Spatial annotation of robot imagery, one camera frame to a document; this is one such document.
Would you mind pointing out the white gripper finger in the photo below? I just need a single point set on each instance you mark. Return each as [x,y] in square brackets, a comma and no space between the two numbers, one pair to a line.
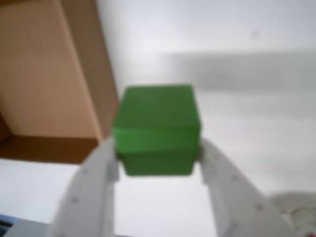
[86,202]
[237,205]

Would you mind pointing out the green cube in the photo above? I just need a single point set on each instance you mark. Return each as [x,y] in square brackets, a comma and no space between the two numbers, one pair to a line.
[158,128]

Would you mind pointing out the brown cardboard box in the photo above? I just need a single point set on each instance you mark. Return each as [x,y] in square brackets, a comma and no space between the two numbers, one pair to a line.
[44,74]

